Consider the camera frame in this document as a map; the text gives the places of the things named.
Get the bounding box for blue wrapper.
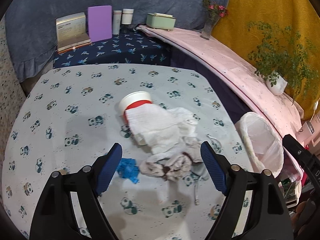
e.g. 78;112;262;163
116;158;139;184

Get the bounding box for stained tissue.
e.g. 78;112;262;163
139;152;193;181

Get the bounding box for white paper towel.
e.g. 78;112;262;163
125;103;198;155

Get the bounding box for red white paper cup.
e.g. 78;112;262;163
119;91;152;115

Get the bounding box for white lined trash bin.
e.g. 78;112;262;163
235;112;284;177

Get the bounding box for pink thermos cup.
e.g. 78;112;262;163
297;114;319;142

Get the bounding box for panda print tablecloth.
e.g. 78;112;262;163
2;64;252;239

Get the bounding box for pink bedsheet cover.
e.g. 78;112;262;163
137;25;302;137

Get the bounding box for green plant white pot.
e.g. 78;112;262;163
247;21;319;101

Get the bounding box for navy patterned cloth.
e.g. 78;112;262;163
53;30;171;68

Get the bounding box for purple box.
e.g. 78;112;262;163
87;5;112;42

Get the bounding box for white jar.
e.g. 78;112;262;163
121;9;134;25

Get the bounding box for white tall bottle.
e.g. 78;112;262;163
112;10;122;35

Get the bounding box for green tissue box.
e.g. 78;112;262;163
146;12;176;30

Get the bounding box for glass vase pink flowers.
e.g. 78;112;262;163
200;0;228;40

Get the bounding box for blue blanket backdrop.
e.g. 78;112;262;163
5;0;229;82

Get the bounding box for yellow fabric backdrop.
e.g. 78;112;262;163
212;0;319;70

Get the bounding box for white power cable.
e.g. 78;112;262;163
310;100;320;122

